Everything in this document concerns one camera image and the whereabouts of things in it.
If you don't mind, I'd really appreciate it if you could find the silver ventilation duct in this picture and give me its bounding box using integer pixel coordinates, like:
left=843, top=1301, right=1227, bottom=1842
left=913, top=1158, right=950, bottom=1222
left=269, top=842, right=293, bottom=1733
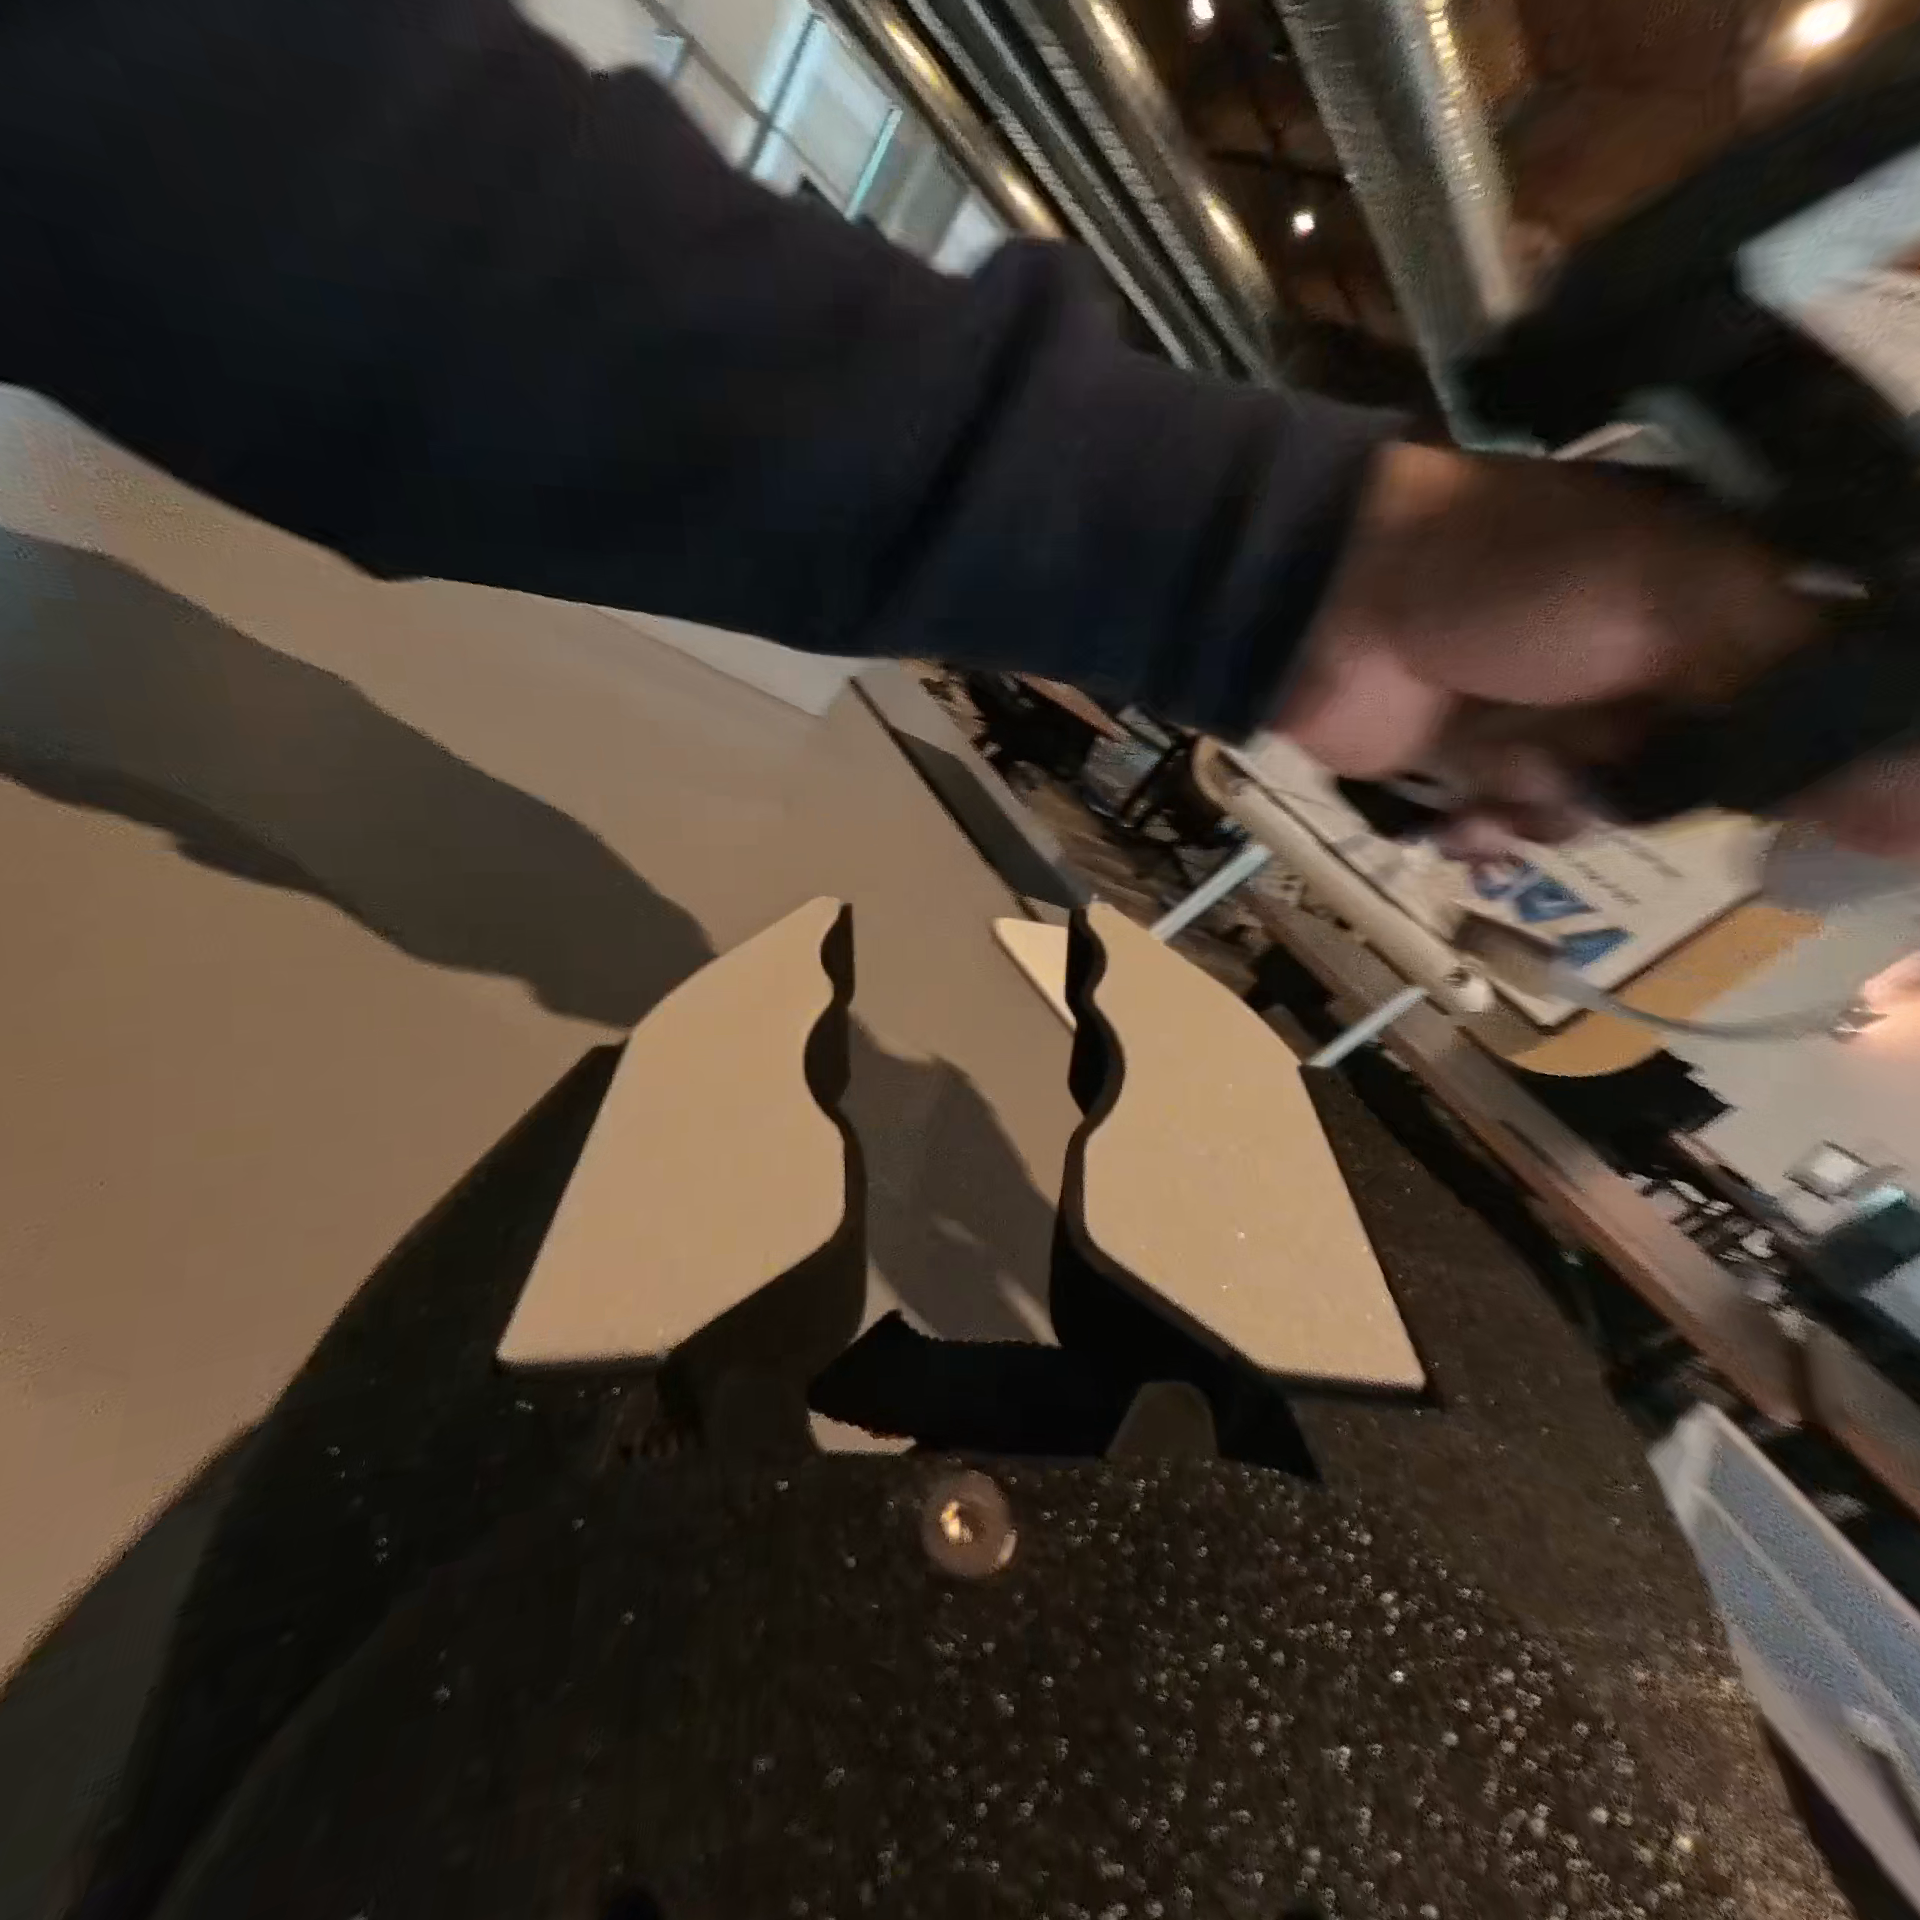
left=1276, top=0, right=1525, bottom=444

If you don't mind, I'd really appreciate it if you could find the person's left hand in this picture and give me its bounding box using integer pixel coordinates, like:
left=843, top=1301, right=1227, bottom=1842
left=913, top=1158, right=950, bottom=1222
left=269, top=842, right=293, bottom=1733
left=1283, top=439, right=1833, bottom=826

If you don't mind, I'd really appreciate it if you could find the person's left forearm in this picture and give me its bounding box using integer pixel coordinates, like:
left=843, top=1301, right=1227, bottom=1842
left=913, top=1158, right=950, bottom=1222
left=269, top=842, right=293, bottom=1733
left=0, top=0, right=1403, bottom=737

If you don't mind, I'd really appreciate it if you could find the black desk mat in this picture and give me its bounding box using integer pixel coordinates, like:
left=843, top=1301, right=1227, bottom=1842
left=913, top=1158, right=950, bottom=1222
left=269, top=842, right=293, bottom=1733
left=848, top=667, right=1089, bottom=910

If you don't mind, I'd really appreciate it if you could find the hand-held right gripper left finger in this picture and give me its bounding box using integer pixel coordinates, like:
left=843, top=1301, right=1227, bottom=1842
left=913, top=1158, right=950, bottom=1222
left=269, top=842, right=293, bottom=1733
left=497, top=897, right=873, bottom=1433

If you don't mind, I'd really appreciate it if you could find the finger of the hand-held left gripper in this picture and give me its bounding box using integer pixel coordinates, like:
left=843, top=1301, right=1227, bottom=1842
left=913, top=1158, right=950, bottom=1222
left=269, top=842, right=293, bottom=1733
left=1764, top=822, right=1920, bottom=961

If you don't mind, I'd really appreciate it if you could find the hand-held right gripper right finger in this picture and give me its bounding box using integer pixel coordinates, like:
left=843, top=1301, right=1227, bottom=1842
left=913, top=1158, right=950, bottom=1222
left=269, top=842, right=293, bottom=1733
left=1046, top=901, right=1432, bottom=1403

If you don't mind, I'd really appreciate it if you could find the clear plastic bin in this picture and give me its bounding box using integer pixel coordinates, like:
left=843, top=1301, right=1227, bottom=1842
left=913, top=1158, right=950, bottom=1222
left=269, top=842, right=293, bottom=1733
left=1649, top=1401, right=1920, bottom=1807

